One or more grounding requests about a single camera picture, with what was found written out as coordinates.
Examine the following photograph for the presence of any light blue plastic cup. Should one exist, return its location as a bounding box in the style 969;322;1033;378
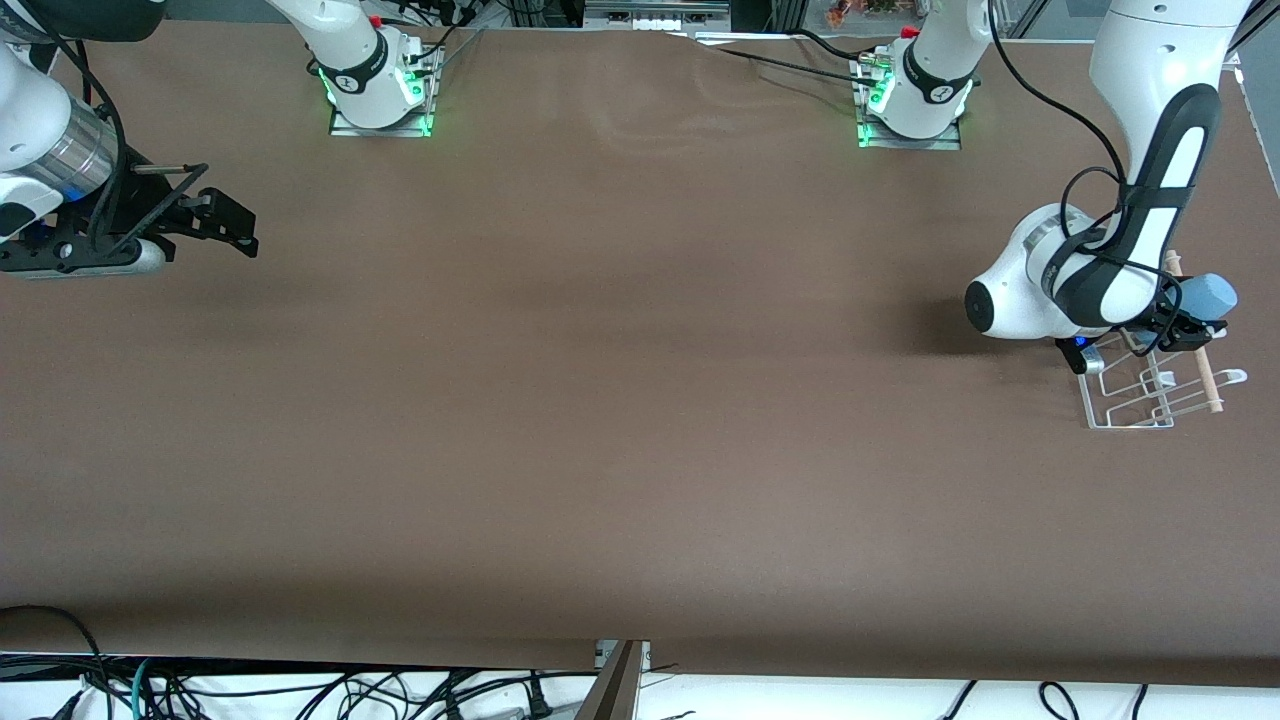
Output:
1182;272;1240;324

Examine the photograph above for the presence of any wooden rack rod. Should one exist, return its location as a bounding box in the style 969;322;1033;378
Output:
1162;249;1224;415

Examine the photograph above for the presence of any brown table cover sheet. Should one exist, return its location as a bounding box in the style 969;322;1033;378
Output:
0;20;1280;689

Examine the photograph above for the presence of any white connector strip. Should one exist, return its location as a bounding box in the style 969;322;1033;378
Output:
584;0;732;32

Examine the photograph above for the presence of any white wire cup rack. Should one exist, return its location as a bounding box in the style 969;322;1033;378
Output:
1075;325;1250;431

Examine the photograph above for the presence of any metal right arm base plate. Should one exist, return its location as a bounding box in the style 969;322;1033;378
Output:
328;45;437;139

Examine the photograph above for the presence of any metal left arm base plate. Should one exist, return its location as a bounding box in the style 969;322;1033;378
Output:
857;55;963;152

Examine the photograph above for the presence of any black looped floor cable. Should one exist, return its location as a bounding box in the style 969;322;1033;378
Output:
0;604;113;720

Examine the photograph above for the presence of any short black table cable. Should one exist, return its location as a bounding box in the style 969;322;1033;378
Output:
795;27;891;67

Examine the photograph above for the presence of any long black table cable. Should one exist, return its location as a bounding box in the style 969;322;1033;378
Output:
665;30;883;89

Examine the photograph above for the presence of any metal table frame profile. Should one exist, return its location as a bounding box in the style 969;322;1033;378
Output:
574;639;652;720

